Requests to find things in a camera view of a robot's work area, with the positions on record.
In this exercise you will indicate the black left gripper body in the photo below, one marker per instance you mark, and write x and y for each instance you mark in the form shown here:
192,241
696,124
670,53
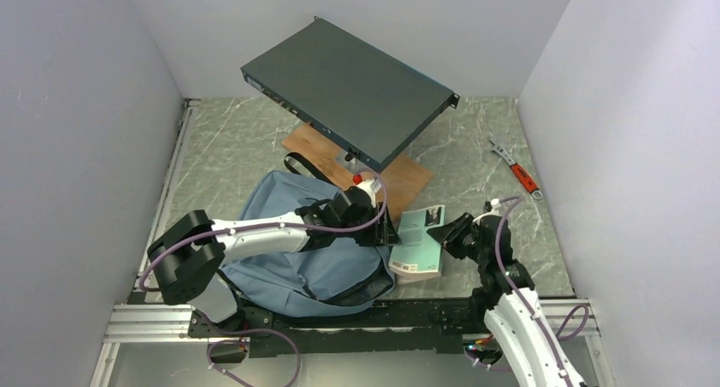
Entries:
368,235

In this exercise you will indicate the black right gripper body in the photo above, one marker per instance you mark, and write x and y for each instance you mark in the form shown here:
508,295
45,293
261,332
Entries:
470,245

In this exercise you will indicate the teal paperback book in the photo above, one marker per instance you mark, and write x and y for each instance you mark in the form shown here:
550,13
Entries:
418,257

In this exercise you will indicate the blue student backpack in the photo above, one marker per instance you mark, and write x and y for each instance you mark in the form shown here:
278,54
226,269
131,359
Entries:
339,280

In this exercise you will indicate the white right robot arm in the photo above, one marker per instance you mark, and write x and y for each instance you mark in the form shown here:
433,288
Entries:
507,302

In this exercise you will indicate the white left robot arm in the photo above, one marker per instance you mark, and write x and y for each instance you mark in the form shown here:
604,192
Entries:
186,261

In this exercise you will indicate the brown wooden board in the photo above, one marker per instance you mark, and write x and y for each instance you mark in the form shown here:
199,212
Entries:
403,177

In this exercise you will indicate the dark teal rack server unit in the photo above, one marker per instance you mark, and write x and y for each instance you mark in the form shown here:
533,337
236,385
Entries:
368,103

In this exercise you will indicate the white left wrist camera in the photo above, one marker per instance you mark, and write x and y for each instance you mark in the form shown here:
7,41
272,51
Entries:
372,184

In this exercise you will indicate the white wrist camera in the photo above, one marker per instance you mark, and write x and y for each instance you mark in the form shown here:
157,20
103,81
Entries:
372,184
493,207

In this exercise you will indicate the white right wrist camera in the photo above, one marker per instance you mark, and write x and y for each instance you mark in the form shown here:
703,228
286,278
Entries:
493,207

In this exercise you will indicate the metal stand bracket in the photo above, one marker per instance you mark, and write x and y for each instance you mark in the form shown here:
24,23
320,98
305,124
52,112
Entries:
349,162

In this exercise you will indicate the red handled adjustable wrench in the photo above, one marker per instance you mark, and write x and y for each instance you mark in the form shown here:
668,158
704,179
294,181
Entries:
523,177

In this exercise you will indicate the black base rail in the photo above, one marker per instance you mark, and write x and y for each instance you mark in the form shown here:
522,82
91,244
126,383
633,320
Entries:
443,326

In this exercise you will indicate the aluminium frame rail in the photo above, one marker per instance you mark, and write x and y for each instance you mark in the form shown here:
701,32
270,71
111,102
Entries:
143,318

